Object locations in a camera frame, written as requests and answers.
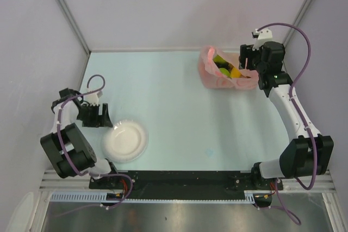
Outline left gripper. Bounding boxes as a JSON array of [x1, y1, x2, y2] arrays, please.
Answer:
[[76, 103, 113, 128]]

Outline yellow fake mango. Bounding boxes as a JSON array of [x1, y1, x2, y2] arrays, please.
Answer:
[[229, 67, 241, 78]]

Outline green fake apple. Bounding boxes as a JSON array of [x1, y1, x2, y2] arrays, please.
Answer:
[[219, 68, 231, 77]]

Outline white paper plate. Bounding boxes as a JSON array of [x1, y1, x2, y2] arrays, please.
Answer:
[[102, 119, 148, 163]]

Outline pink plastic bag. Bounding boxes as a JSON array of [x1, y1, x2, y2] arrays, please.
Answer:
[[198, 46, 258, 90]]

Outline green fake pear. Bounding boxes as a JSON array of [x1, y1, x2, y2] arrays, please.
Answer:
[[213, 55, 227, 64]]

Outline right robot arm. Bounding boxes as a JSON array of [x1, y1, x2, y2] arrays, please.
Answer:
[[239, 41, 334, 190]]

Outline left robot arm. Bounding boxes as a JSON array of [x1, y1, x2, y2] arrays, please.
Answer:
[[40, 88, 120, 189]]

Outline dark fake grapes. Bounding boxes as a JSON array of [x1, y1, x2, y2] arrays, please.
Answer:
[[215, 62, 234, 72]]

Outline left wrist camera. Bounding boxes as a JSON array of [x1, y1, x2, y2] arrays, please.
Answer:
[[84, 91, 103, 106]]

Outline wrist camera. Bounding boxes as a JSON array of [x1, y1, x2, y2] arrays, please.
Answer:
[[252, 27, 273, 51], [84, 91, 103, 106]]

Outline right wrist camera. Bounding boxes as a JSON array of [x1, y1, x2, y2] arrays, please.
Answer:
[[252, 27, 273, 51]]

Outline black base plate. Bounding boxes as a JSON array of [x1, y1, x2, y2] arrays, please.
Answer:
[[89, 170, 284, 200]]

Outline white cable duct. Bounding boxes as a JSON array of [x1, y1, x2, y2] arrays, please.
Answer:
[[50, 191, 270, 204]]

